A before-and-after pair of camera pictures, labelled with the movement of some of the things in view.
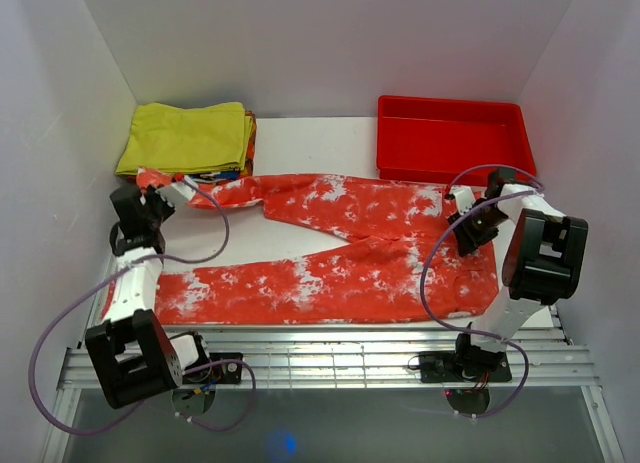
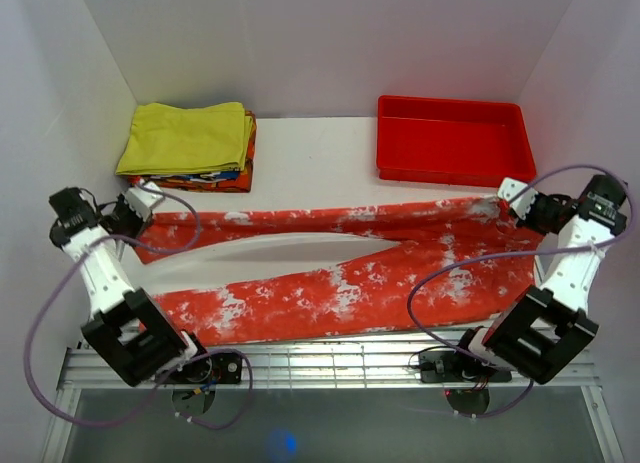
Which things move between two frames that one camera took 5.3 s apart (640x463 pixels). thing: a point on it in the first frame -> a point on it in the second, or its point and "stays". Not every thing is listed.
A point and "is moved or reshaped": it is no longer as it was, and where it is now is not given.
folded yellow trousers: [180, 138] stays
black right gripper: [468, 240] -> [541, 197]
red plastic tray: [441, 140] stays
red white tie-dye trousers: [411, 267] is moved or reshaped
